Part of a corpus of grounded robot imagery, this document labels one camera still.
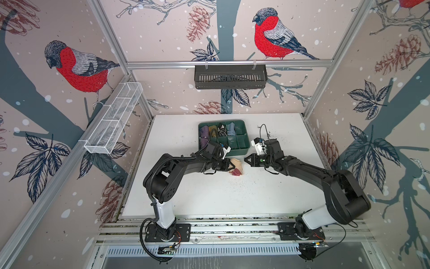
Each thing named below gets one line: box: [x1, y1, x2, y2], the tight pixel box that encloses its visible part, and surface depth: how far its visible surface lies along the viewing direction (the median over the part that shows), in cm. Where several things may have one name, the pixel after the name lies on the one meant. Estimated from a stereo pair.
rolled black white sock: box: [217, 123, 228, 137], surface depth 106 cm
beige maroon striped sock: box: [228, 158, 243, 176], surface depth 91 cm
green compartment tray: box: [198, 119, 251, 157], surface depth 108 cm
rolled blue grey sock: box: [227, 122, 237, 137], surface depth 108 cm
